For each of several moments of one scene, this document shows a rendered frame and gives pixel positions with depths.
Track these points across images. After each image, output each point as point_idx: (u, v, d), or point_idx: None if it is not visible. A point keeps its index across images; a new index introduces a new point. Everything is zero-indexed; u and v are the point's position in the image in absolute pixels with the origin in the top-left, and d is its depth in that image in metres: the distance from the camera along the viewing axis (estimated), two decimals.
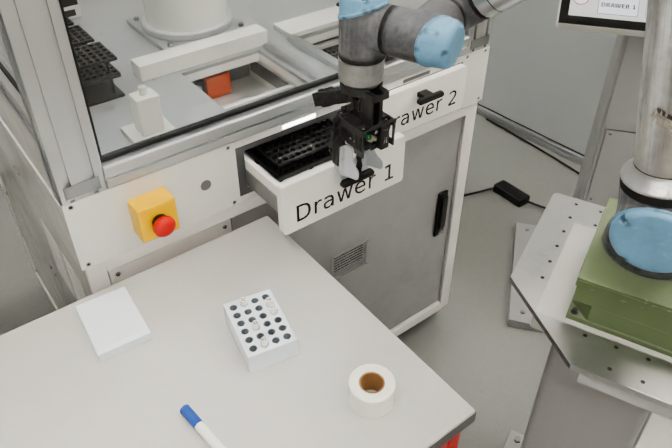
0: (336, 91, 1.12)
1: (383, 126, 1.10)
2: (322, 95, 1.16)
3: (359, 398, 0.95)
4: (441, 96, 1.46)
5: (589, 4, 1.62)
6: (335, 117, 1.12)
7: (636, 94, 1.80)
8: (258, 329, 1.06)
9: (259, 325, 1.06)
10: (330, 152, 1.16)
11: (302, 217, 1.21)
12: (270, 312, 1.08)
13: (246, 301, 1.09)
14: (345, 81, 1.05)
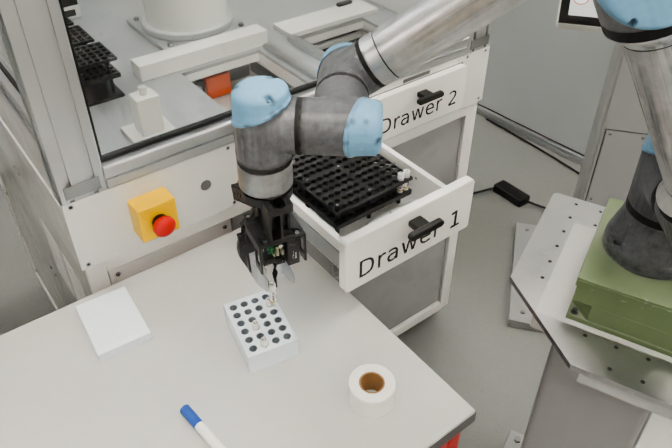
0: None
1: (289, 241, 0.93)
2: (237, 190, 1.00)
3: (359, 398, 0.95)
4: (441, 96, 1.46)
5: (589, 4, 1.62)
6: (242, 220, 0.96)
7: (636, 94, 1.80)
8: (258, 329, 1.06)
9: (259, 325, 1.06)
10: (240, 257, 1.00)
11: (365, 272, 1.10)
12: (269, 289, 1.05)
13: (399, 175, 1.20)
14: (241, 187, 0.89)
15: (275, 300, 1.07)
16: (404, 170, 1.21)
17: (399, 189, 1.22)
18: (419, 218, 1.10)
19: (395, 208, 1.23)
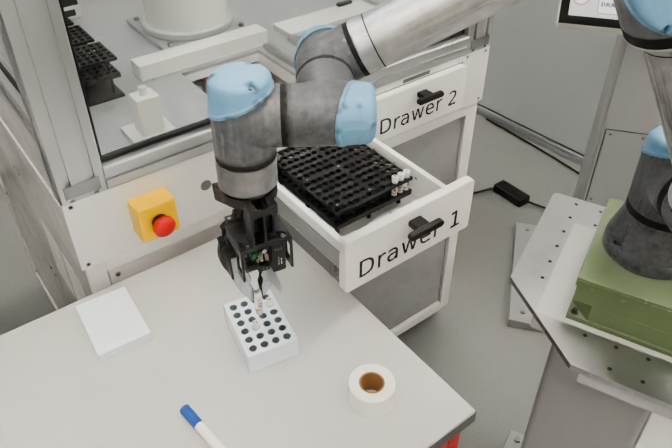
0: None
1: (274, 245, 0.84)
2: (217, 190, 0.91)
3: (359, 398, 0.95)
4: (441, 96, 1.46)
5: (589, 4, 1.62)
6: (223, 222, 0.88)
7: (636, 94, 1.80)
8: (258, 329, 1.06)
9: (259, 325, 1.06)
10: (221, 263, 0.91)
11: (365, 272, 1.10)
12: (392, 178, 1.21)
13: (399, 175, 1.20)
14: (220, 186, 0.80)
15: (392, 192, 1.21)
16: (404, 170, 1.21)
17: (399, 189, 1.22)
18: (419, 218, 1.10)
19: (395, 208, 1.23)
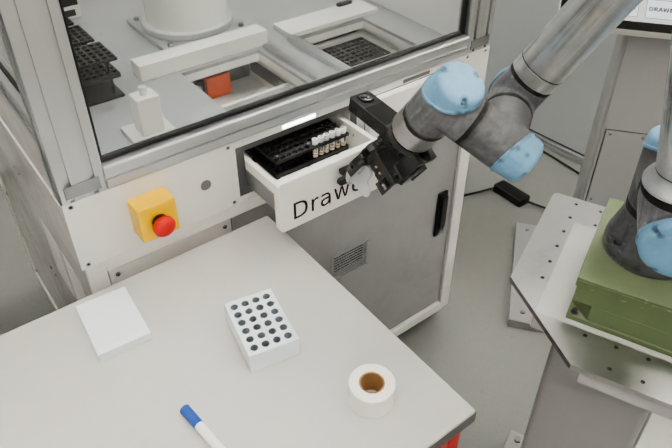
0: (381, 124, 1.05)
1: (413, 174, 1.08)
2: (362, 111, 1.08)
3: (359, 398, 0.95)
4: None
5: None
6: (370, 145, 1.07)
7: (636, 94, 1.80)
8: (313, 144, 1.30)
9: (314, 142, 1.30)
10: (349, 166, 1.12)
11: (299, 214, 1.22)
12: (329, 133, 1.33)
13: (336, 131, 1.32)
14: (399, 140, 0.99)
15: (330, 146, 1.34)
16: (341, 126, 1.33)
17: (336, 144, 1.34)
18: (348, 166, 1.23)
19: None
